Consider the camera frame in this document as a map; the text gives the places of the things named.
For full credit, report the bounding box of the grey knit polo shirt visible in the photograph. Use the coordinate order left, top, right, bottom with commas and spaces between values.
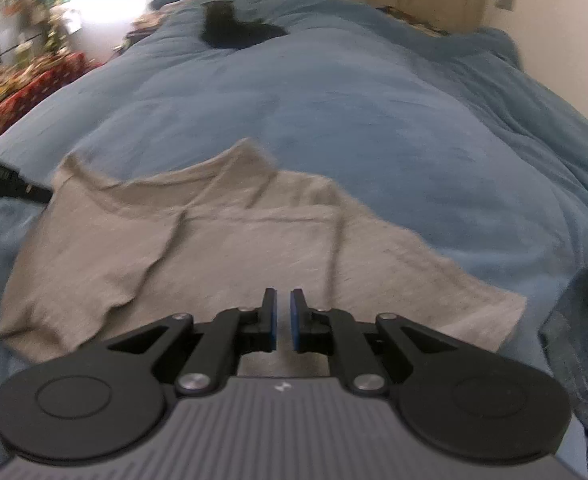
0, 140, 525, 362

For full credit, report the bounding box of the red patterned tablecloth table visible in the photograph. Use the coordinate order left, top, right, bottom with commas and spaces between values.
0, 52, 100, 136

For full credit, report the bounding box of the blue plush duvet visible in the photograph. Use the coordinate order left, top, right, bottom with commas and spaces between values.
0, 0, 588, 474

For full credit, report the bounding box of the black cat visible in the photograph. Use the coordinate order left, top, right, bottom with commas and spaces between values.
201, 0, 288, 50

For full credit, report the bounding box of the grey wall socket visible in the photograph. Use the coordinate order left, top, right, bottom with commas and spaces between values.
495, 0, 515, 11

